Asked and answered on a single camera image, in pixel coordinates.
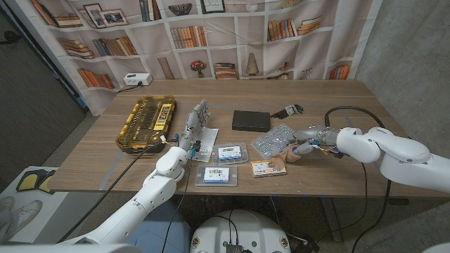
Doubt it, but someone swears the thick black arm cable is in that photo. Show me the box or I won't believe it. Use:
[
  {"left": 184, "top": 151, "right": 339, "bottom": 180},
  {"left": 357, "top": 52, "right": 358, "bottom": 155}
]
[
  {"left": 58, "top": 140, "right": 173, "bottom": 243},
  {"left": 323, "top": 105, "right": 392, "bottom": 253}
]

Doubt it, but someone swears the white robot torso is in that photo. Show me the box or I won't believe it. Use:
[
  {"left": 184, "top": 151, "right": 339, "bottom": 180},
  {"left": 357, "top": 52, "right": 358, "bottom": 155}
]
[{"left": 189, "top": 209, "right": 292, "bottom": 253}]

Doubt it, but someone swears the clear case with blue label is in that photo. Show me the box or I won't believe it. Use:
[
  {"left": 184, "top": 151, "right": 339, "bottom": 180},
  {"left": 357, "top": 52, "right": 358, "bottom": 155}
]
[
  {"left": 212, "top": 142, "right": 250, "bottom": 166},
  {"left": 195, "top": 165, "right": 238, "bottom": 188}
]

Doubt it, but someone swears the yellow and black floor pad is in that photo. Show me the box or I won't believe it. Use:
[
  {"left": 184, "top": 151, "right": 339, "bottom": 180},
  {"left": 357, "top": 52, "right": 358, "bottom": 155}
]
[{"left": 15, "top": 169, "right": 57, "bottom": 195}]

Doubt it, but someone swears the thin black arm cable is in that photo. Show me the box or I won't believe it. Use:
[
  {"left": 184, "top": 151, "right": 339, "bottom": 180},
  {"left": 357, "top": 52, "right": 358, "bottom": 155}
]
[
  {"left": 160, "top": 160, "right": 193, "bottom": 253},
  {"left": 330, "top": 163, "right": 368, "bottom": 235}
]

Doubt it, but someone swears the black rectangular box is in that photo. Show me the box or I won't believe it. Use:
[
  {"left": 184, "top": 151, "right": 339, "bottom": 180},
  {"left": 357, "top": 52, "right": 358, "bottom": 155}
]
[{"left": 231, "top": 110, "right": 272, "bottom": 133}]

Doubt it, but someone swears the black power strip cable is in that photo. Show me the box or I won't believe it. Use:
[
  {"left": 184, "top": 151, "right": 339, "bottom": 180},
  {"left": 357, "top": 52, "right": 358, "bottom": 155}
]
[{"left": 117, "top": 82, "right": 143, "bottom": 94}]

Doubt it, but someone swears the white shoe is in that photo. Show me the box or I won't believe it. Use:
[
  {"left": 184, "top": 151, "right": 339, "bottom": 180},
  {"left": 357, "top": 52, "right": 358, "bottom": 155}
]
[{"left": 10, "top": 200, "right": 44, "bottom": 229}]

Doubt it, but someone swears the printed bookshelf backdrop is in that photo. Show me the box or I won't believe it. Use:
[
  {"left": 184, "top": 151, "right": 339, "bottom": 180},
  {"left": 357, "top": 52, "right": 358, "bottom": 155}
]
[{"left": 5, "top": 0, "right": 384, "bottom": 117}]

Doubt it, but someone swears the black coiled wall cable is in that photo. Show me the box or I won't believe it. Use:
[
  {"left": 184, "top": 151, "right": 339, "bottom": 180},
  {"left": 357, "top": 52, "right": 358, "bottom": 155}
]
[{"left": 0, "top": 30, "right": 20, "bottom": 45}]

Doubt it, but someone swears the white power strip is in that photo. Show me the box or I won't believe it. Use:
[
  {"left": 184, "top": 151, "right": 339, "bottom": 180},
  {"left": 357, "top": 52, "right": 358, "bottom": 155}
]
[{"left": 123, "top": 72, "right": 154, "bottom": 86}]

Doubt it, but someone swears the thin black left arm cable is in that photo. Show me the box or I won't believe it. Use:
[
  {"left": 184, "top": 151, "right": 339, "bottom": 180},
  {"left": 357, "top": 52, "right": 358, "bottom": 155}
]
[{"left": 160, "top": 160, "right": 193, "bottom": 253}]

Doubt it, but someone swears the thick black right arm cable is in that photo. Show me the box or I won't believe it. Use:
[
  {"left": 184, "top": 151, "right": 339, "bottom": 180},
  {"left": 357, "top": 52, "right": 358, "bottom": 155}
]
[{"left": 323, "top": 105, "right": 392, "bottom": 253}]

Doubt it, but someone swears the white floor mat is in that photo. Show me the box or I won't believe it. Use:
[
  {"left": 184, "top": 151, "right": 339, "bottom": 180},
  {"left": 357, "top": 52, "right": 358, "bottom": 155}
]
[{"left": 0, "top": 165, "right": 70, "bottom": 243}]

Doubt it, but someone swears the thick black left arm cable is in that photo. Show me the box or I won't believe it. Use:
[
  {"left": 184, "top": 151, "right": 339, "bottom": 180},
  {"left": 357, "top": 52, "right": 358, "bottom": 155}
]
[{"left": 58, "top": 140, "right": 173, "bottom": 243}]

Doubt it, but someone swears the yellow transparent tool case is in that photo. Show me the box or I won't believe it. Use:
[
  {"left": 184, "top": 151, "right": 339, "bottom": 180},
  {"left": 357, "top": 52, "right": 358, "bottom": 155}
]
[{"left": 115, "top": 94, "right": 176, "bottom": 155}]

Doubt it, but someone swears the grey table leg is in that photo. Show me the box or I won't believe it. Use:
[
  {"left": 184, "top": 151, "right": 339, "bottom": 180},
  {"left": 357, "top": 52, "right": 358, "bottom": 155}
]
[{"left": 319, "top": 196, "right": 344, "bottom": 243}]

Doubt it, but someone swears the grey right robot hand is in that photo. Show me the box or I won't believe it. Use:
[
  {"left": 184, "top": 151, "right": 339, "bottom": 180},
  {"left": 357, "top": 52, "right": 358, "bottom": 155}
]
[{"left": 287, "top": 124, "right": 341, "bottom": 156}]

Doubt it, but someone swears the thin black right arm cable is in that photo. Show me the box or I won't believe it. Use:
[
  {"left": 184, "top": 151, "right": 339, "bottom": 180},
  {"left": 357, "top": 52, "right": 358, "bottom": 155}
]
[{"left": 330, "top": 163, "right": 368, "bottom": 235}]

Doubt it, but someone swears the black floor power adapter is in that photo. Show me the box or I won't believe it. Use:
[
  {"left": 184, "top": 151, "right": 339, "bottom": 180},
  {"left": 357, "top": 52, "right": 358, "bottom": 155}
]
[{"left": 291, "top": 238, "right": 321, "bottom": 253}]

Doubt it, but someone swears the orange and white card box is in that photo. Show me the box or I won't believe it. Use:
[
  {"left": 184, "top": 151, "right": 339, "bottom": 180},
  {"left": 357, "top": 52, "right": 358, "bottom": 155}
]
[{"left": 250, "top": 160, "right": 288, "bottom": 179}]

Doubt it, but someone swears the beige nylon stocking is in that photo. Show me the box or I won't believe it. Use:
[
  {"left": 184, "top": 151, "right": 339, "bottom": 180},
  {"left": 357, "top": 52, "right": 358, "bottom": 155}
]
[{"left": 267, "top": 142, "right": 300, "bottom": 172}]

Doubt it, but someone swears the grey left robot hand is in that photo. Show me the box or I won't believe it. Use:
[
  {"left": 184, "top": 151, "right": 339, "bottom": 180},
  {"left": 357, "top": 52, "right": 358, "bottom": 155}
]
[{"left": 177, "top": 98, "right": 212, "bottom": 152}]

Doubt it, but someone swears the black hex key set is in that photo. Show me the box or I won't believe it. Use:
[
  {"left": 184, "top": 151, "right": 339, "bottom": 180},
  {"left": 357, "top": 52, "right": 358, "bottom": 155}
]
[{"left": 270, "top": 103, "right": 304, "bottom": 120}]

